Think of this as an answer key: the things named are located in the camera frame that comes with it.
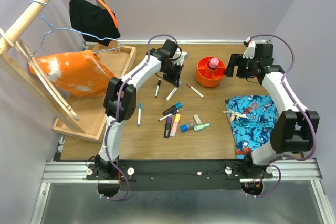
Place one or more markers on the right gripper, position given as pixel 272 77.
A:
pixel 237 60

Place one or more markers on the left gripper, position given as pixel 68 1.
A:
pixel 174 80

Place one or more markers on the black cap white marker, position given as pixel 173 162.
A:
pixel 157 88

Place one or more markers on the purple cap white marker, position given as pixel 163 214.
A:
pixel 171 93

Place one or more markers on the pink cap glue stick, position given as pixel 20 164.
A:
pixel 213 63

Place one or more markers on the orange round organizer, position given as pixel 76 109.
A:
pixel 207 77

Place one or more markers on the brown cap white marker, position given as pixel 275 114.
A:
pixel 195 90

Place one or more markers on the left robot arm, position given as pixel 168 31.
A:
pixel 120 101

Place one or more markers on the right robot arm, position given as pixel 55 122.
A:
pixel 296 126

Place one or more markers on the blue cap black highlighter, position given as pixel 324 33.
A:
pixel 172 108

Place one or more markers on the white marker thin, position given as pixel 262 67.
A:
pixel 168 115

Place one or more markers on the yellow cap pink highlighter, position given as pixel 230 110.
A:
pixel 175 125

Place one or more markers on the small beige eraser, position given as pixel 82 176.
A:
pixel 197 119

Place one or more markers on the blue cap white marker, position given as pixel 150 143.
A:
pixel 139 114

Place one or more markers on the purple cap black highlighter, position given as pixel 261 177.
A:
pixel 167 129

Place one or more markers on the blue cap grey glue stick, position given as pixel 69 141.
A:
pixel 186 126

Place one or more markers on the blue shark print shorts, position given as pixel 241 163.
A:
pixel 252 119

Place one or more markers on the green highlighter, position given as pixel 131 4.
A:
pixel 201 127

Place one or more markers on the orange tie-dye cloth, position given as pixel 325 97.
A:
pixel 82 73

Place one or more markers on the black cloth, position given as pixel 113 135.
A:
pixel 92 19

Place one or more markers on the wooden clothes rack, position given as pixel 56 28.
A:
pixel 48 96

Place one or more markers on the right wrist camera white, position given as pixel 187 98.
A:
pixel 249 53

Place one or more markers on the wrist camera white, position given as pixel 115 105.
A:
pixel 249 53
pixel 179 57

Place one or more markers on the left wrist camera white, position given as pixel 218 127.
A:
pixel 179 57

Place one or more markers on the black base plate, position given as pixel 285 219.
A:
pixel 176 175

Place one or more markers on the aluminium rail frame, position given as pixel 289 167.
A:
pixel 294 194

